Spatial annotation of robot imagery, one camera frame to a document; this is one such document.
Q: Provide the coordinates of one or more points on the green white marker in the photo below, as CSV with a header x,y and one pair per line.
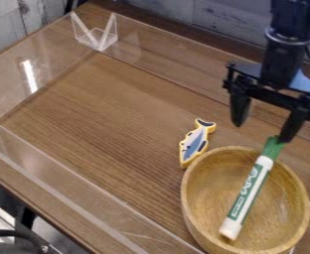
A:
x,y
250,188

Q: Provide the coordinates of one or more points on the yellow blue fish toy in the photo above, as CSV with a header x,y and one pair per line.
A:
x,y
194,145

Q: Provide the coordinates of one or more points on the clear acrylic front wall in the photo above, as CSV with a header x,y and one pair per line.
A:
x,y
102,222

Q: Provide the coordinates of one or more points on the brown wooden bowl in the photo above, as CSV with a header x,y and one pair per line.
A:
x,y
278,216

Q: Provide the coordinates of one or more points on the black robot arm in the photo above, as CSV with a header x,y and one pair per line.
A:
x,y
291,20

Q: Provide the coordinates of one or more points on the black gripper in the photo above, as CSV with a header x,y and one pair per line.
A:
x,y
274,81

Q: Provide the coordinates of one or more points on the clear acrylic corner bracket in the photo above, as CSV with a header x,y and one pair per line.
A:
x,y
96,38

